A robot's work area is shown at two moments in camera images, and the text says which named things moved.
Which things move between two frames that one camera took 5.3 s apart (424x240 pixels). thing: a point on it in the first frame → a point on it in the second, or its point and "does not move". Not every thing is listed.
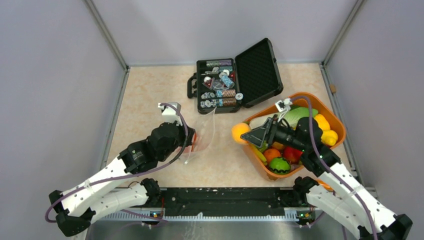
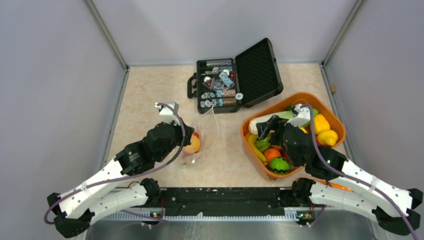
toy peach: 238,128 → 193,148
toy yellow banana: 259,154 does not move
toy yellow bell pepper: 322,122 does not move
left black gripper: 188,142 does not move
